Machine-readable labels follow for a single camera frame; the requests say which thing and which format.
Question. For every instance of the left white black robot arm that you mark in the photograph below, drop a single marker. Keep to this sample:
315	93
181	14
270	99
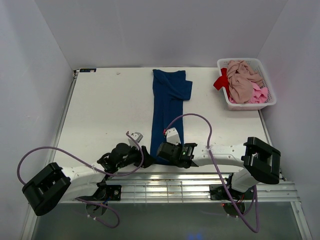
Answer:
55	184

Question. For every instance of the red t shirt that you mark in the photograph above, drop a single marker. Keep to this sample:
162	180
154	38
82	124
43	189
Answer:
222	81

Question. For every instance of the white perforated plastic basket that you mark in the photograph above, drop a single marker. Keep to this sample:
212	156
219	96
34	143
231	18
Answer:
257	66

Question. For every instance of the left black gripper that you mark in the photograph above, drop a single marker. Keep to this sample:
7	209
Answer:
149	160

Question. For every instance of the blue white label sticker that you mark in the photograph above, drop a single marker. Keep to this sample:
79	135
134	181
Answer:
87	70

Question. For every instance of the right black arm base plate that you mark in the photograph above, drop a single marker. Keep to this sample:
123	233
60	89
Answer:
218	192

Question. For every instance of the dark blue t shirt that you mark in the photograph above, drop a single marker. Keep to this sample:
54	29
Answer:
170	90

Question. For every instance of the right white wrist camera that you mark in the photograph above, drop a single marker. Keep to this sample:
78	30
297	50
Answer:
172	136

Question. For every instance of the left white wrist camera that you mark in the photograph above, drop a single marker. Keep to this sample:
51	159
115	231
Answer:
134	140

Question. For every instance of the bright pink t shirt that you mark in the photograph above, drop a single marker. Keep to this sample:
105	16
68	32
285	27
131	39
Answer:
260	96

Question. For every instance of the beige pink t shirt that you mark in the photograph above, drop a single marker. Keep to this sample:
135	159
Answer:
242	79

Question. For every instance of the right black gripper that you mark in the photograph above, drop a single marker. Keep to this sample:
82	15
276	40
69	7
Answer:
180	145

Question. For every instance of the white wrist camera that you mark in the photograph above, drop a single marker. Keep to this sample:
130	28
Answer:
134	140
172	136

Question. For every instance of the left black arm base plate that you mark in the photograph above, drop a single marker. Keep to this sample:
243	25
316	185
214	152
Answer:
112	192

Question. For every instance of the aluminium frame rails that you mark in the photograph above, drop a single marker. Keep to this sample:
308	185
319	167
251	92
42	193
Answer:
144	188

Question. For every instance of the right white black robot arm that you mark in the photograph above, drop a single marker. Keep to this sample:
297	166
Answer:
259	162

